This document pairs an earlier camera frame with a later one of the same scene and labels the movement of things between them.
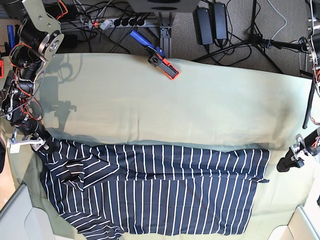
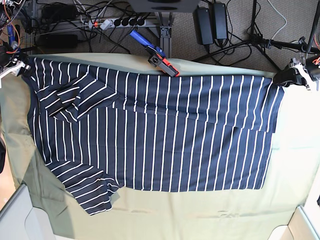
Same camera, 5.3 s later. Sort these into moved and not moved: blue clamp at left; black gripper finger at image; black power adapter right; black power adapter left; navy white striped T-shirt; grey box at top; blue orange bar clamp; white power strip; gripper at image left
Moved: navy white striped T-shirt; black gripper finger at image; gripper at image left
Not moved: blue orange bar clamp; blue clamp at left; black power adapter left; white power strip; grey box at top; black power adapter right
